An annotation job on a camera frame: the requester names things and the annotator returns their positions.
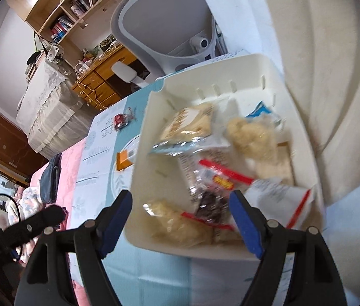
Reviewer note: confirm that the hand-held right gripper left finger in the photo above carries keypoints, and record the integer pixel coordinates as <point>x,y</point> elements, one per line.
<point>116,220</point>

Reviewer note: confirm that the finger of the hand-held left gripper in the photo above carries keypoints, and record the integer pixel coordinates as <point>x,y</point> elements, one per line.
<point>28,228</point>

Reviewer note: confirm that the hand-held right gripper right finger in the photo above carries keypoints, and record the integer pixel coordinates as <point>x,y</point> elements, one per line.
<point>247,226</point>

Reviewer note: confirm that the small cracker packet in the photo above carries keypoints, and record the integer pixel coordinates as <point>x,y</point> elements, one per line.
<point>227,236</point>

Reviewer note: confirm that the dark snack packet red seal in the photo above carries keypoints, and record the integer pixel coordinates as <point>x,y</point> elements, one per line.
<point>212,204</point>

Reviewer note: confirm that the beige rice cracker packet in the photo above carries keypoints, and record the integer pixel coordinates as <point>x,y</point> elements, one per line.
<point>173,221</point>
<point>253,137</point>
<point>188,121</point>

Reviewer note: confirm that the blue foil snack packet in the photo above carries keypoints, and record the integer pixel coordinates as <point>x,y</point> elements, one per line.
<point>259,110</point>

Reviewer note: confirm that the white plastic bin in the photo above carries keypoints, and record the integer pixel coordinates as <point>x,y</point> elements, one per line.
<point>247,70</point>

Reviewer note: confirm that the blue denim bag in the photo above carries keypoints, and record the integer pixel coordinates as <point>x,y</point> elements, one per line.
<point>49,178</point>

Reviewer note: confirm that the orange snack packet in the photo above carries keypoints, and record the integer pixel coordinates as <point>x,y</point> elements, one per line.
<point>124,161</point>

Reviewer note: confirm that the pink bed sheet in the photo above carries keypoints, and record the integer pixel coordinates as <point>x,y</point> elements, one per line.
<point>71,172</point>

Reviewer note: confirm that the clear packet with printed text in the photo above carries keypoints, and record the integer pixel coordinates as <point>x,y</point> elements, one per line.
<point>192,167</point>

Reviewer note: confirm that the brown wooden door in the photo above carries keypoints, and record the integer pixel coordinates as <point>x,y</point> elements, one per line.
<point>4,146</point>

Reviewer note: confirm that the silver foil snack packet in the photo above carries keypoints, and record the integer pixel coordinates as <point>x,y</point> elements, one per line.
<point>183,146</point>

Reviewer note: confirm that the small red candy packet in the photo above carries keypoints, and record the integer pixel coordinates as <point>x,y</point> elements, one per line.
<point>121,120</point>

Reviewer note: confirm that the lace covered cabinet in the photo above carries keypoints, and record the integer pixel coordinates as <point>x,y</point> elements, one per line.
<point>49,111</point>

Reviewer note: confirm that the wooden desk with drawers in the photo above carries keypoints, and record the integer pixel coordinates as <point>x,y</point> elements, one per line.
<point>103,76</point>

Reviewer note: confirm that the black round object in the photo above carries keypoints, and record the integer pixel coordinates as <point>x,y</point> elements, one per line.
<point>34,58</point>

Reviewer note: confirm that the white floral curtain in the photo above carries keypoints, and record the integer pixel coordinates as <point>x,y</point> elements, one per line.
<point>326,70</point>

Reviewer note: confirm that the green patterned box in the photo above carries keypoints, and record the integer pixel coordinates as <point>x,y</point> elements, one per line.
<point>107,44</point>

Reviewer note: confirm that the grey office chair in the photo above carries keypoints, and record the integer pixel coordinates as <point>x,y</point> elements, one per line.
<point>154,38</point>

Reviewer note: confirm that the wooden bookshelf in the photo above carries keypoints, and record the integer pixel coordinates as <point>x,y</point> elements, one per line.
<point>81,22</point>

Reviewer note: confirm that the row of books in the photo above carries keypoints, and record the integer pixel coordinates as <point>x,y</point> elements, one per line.
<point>62,25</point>

